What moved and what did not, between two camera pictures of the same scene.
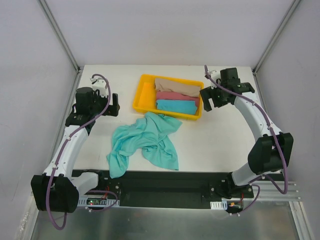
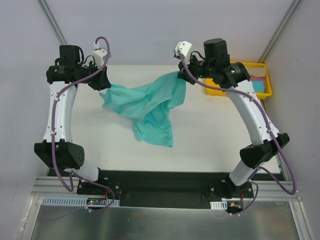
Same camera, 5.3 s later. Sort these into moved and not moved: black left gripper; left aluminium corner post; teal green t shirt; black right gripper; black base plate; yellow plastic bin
Moved: black left gripper; black right gripper; yellow plastic bin; teal green t shirt
Not moved: left aluminium corner post; black base plate
